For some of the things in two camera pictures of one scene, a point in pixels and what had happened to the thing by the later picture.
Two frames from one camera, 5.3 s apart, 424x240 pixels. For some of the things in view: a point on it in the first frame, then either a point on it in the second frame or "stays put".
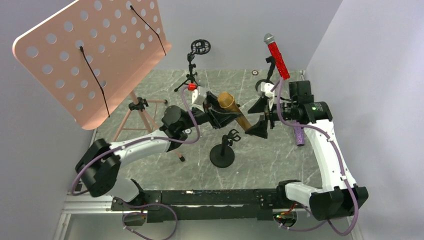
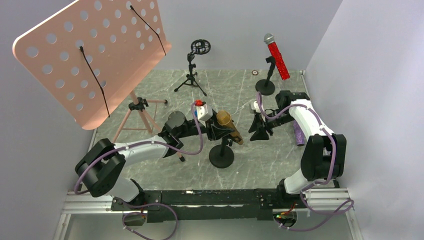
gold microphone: [225, 100] to [224, 118]
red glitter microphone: [269, 38] stays put
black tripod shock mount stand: [198, 46] stays put
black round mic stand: [271, 60] stays put
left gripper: [213, 112] to [216, 126]
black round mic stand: [222, 155] stays put
